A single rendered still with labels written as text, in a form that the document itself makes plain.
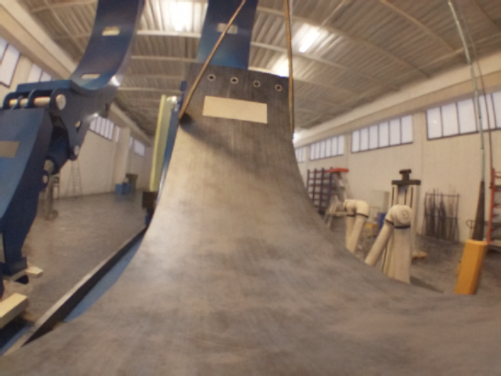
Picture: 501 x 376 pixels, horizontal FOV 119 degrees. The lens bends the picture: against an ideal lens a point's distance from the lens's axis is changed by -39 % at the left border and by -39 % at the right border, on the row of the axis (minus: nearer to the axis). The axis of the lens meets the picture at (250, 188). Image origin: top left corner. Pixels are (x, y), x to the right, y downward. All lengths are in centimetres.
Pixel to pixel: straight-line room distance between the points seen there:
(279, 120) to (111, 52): 309
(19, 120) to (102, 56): 209
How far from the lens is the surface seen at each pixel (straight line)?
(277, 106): 158
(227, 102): 151
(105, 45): 419
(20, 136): 223
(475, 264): 93
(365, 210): 212
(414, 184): 203
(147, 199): 392
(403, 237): 165
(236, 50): 373
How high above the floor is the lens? 161
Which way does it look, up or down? level
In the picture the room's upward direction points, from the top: 5 degrees clockwise
